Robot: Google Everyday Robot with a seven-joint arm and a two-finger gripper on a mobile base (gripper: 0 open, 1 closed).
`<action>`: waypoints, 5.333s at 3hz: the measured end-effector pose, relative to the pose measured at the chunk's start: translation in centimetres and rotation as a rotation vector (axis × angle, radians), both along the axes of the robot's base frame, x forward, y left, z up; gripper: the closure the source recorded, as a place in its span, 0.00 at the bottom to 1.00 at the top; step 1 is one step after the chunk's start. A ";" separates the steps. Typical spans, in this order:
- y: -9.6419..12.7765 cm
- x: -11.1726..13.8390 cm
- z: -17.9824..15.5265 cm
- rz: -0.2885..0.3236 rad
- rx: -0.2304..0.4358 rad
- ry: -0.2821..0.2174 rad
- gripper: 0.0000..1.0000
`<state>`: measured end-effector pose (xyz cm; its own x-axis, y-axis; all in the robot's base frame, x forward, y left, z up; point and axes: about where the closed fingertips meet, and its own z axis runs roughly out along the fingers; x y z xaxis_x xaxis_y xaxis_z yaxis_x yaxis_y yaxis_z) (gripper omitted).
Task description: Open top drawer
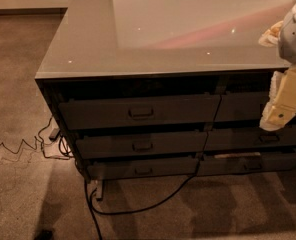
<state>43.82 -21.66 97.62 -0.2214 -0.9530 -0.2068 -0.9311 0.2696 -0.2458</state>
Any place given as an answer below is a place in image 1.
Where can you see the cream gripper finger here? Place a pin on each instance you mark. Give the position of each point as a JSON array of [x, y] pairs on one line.
[[281, 107], [271, 36]]

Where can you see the dark drawer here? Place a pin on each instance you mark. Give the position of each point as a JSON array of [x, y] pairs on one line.
[[141, 144], [247, 138], [245, 163], [241, 106], [111, 113], [143, 168]]

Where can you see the black power adapter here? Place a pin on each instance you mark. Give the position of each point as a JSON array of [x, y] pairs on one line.
[[54, 134]]

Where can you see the grey drawer cabinet counter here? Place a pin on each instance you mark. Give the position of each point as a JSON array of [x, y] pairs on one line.
[[117, 49]]

